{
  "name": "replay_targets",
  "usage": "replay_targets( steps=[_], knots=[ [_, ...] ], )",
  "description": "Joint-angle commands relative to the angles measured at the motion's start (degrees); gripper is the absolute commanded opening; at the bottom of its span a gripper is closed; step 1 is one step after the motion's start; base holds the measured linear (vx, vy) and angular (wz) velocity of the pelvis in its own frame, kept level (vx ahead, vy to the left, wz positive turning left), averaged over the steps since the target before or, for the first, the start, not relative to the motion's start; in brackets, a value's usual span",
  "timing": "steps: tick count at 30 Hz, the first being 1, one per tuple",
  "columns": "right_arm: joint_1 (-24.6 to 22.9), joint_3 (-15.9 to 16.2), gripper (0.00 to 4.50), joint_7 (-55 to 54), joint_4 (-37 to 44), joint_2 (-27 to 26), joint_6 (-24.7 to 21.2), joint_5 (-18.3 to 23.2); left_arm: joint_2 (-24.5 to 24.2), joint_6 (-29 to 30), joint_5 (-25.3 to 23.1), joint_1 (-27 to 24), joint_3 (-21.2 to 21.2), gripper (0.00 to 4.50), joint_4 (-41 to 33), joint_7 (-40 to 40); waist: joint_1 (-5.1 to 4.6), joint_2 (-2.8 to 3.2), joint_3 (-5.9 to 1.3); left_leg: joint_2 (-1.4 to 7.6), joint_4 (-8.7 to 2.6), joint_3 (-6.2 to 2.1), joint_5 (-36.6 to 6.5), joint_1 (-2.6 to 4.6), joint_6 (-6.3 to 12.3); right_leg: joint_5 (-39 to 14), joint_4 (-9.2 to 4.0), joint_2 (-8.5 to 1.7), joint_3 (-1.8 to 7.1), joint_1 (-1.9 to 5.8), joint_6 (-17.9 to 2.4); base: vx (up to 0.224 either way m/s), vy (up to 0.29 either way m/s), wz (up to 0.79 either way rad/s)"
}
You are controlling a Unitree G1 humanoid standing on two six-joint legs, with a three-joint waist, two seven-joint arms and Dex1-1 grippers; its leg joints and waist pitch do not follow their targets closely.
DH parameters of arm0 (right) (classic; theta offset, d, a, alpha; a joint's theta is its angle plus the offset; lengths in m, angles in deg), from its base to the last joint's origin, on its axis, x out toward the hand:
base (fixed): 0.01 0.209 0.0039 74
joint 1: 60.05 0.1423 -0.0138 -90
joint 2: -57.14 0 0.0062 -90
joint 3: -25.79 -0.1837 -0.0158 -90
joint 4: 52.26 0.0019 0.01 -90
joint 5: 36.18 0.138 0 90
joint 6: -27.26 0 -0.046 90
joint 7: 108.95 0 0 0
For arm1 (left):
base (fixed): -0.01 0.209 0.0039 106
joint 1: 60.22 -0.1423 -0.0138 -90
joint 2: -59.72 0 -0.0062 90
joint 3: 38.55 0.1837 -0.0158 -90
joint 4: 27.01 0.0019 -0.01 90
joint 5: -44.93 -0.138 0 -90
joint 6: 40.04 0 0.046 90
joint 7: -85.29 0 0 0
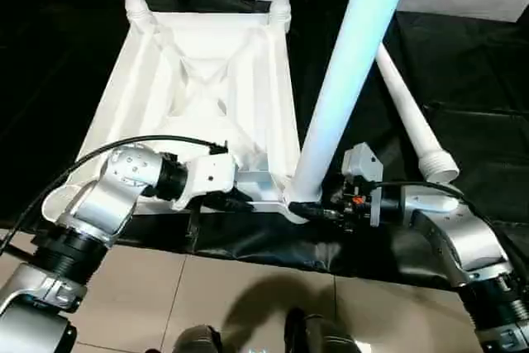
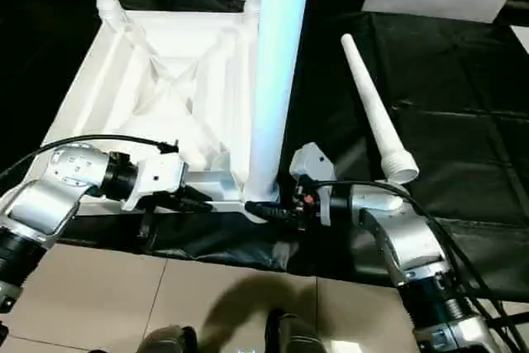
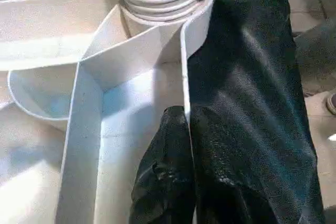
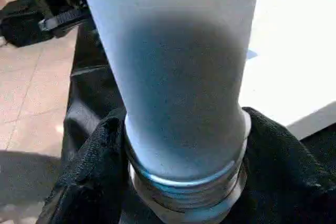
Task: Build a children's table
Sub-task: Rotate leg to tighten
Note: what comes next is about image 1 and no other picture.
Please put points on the white plastic table top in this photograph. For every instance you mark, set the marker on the white plastic table top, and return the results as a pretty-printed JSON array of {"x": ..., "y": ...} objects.
[{"x": 198, "y": 80}]

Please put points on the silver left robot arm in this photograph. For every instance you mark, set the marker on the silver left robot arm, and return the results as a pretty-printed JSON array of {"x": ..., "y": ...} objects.
[{"x": 107, "y": 196}]

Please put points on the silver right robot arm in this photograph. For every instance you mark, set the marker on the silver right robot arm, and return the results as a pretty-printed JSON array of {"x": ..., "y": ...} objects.
[{"x": 467, "y": 237}]

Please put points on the dark left robot leg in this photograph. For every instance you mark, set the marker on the dark left robot leg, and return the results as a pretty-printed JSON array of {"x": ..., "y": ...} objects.
[{"x": 198, "y": 340}]

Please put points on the black mat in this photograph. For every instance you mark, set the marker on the black mat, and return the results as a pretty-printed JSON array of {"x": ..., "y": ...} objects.
[{"x": 475, "y": 101}]

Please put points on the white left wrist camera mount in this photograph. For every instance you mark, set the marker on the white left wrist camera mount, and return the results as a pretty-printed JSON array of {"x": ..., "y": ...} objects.
[{"x": 211, "y": 175}]

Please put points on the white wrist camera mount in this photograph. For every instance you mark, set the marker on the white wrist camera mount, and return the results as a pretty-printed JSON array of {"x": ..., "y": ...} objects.
[
  {"x": 363, "y": 163},
  {"x": 211, "y": 175}
]

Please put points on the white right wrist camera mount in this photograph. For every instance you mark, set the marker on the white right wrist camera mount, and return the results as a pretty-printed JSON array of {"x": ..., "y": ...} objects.
[{"x": 363, "y": 163}]

